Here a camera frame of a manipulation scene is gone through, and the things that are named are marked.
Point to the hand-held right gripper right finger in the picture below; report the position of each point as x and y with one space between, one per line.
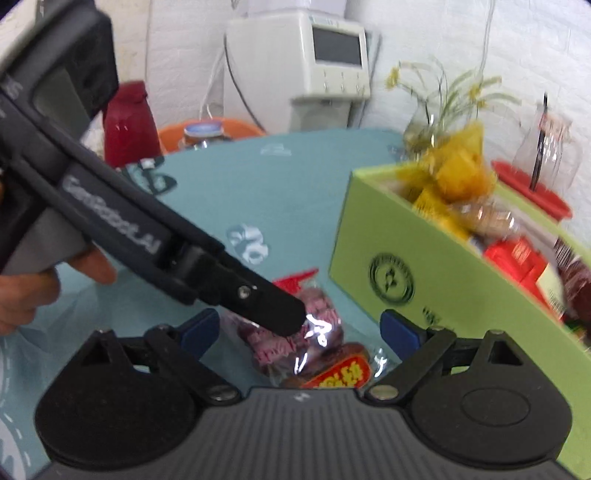
400 336

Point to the clear red-label snack packet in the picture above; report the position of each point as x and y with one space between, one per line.
323 341

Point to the red plastic basin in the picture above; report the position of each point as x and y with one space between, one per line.
540 194

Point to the green cardboard box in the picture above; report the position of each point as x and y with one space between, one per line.
369 221

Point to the white appliance with screen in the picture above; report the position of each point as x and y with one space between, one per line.
277 60

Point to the pile of mixed snack packets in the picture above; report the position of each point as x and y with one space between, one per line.
461 170

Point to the orange plastic basin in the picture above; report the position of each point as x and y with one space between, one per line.
244 129

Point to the black stirring stick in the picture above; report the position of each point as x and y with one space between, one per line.
539 143

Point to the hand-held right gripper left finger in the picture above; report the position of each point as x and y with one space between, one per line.
199 333

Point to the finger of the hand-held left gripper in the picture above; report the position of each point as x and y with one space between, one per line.
268 304

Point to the person's left hand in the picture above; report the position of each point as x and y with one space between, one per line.
27 300

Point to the glass jar with lid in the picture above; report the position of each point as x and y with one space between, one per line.
203 134

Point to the clear glass pitcher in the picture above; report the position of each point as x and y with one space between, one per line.
554 147

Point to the glass vase with yellow flowers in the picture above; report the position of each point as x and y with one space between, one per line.
429 124

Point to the red thermos jug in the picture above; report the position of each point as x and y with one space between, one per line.
131 124

